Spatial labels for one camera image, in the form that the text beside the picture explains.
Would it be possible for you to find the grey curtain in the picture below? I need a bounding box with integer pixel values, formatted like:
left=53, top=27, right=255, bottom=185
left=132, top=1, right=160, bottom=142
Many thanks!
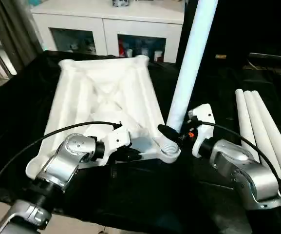
left=0, top=0, right=45, bottom=74

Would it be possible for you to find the white plastic table top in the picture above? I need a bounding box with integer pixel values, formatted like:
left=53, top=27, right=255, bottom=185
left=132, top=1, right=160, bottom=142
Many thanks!
left=25, top=55, right=182, bottom=177

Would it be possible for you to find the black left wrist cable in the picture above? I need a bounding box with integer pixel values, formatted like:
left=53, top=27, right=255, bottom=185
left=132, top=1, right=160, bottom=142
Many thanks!
left=0, top=121, right=123, bottom=208

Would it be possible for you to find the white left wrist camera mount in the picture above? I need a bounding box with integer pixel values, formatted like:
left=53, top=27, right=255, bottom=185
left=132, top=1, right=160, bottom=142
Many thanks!
left=98, top=126, right=132, bottom=167

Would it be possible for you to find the small red item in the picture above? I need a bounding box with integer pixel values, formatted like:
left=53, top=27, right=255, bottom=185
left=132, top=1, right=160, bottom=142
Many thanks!
left=119, top=41, right=127, bottom=58

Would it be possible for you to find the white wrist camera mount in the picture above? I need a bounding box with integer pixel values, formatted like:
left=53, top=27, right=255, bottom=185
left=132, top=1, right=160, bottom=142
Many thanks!
left=187, top=103, right=216, bottom=157
left=98, top=126, right=132, bottom=167

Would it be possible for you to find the black mat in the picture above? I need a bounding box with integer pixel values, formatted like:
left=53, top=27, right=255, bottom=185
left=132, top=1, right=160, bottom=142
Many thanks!
left=0, top=50, right=281, bottom=234

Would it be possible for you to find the long black bar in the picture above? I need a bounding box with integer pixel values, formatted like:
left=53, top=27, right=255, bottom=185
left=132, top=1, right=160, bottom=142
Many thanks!
left=248, top=52, right=281, bottom=61

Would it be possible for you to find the dark patterned small object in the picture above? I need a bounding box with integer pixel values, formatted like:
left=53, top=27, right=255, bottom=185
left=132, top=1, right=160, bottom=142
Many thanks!
left=112, top=0, right=131, bottom=8

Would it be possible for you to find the white cabinet with glass doors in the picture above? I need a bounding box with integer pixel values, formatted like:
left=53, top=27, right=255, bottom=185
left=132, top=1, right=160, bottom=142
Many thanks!
left=30, top=0, right=185, bottom=64

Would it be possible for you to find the white plastic table leg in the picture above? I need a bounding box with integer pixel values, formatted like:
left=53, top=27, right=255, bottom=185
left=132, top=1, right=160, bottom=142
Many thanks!
left=235, top=89, right=262, bottom=164
left=166, top=0, right=219, bottom=156
left=251, top=90, right=281, bottom=195
left=244, top=90, right=281, bottom=182

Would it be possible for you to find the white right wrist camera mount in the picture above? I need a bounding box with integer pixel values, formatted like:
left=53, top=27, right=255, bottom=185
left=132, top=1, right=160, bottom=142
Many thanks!
left=187, top=103, right=216, bottom=157

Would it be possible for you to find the small white jar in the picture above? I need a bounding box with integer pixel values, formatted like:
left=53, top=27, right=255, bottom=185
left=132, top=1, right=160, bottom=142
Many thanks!
left=154, top=50, right=165, bottom=63

